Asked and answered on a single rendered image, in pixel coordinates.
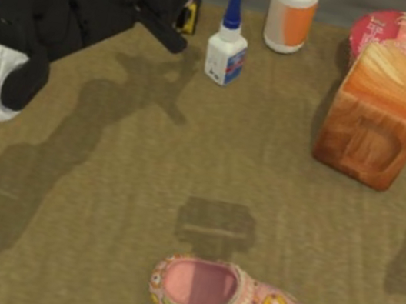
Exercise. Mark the white glue bottle blue cap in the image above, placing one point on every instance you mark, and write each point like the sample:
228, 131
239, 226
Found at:
225, 50

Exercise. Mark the white bottle orange label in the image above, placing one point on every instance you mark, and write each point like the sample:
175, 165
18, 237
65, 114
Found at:
289, 18

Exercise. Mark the yellow and black object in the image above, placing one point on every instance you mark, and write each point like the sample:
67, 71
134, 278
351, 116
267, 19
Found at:
189, 17

